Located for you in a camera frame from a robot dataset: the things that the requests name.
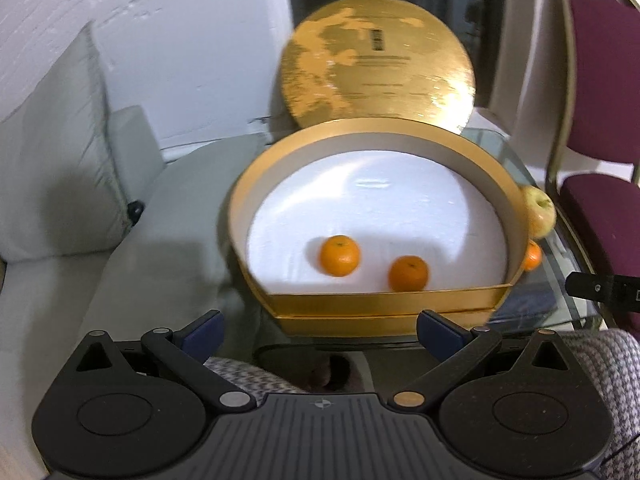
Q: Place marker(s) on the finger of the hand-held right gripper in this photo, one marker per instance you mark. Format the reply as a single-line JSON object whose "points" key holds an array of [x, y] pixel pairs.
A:
{"points": [[600, 290]]}

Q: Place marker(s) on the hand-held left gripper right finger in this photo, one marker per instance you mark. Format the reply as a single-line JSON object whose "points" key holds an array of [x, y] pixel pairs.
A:
{"points": [[436, 334]]}

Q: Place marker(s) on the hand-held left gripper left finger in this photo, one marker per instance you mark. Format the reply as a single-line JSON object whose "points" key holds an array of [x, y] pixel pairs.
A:
{"points": [[202, 334]]}

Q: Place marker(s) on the round gold gift box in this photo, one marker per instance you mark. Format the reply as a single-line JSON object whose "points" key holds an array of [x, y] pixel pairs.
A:
{"points": [[380, 305]]}

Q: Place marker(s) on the orange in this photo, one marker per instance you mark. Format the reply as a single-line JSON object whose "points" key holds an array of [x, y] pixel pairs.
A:
{"points": [[340, 256], [409, 273], [533, 256]]}

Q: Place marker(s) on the round gold box lid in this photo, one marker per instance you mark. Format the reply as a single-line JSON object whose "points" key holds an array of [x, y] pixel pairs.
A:
{"points": [[375, 70]]}

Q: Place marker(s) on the houndstooth trousers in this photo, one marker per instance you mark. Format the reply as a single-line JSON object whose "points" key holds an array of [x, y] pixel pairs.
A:
{"points": [[605, 360]]}

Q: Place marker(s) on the white sofa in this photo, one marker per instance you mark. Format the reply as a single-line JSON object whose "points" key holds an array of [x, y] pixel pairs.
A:
{"points": [[150, 280]]}

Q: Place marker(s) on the yellow-green apple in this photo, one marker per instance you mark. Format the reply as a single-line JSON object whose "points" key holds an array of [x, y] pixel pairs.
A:
{"points": [[542, 215]]}

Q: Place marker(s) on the small black object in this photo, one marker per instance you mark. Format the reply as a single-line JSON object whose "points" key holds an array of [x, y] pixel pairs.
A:
{"points": [[134, 208]]}

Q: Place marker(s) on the small white cushion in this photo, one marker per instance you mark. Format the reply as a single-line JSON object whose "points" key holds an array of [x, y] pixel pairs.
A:
{"points": [[135, 150]]}

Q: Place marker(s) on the large white pillow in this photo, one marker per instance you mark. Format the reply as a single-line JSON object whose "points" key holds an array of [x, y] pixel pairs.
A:
{"points": [[55, 160]]}

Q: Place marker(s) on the maroon banquet chair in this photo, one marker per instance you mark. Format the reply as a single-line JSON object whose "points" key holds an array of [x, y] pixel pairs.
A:
{"points": [[605, 60]]}

